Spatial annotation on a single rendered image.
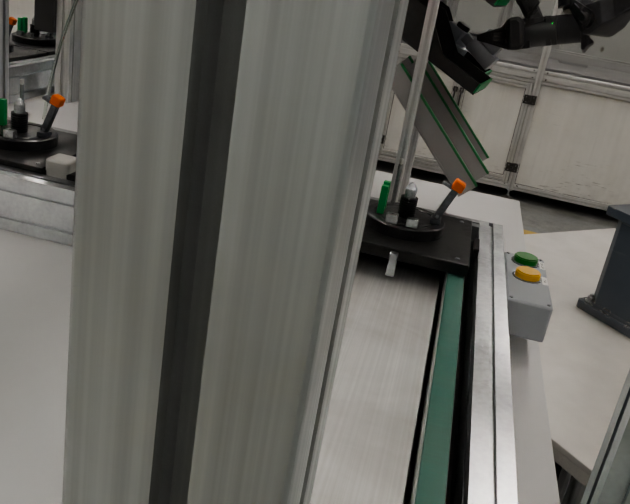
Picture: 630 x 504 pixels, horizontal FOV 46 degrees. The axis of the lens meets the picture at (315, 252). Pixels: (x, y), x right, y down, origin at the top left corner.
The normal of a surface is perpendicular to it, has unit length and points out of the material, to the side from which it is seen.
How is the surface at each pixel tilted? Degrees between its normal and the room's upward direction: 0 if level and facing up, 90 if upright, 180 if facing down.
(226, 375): 90
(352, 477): 0
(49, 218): 90
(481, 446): 0
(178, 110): 90
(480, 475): 0
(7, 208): 90
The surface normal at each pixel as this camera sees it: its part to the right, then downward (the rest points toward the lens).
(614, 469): -0.22, 0.33
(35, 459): 0.16, -0.91
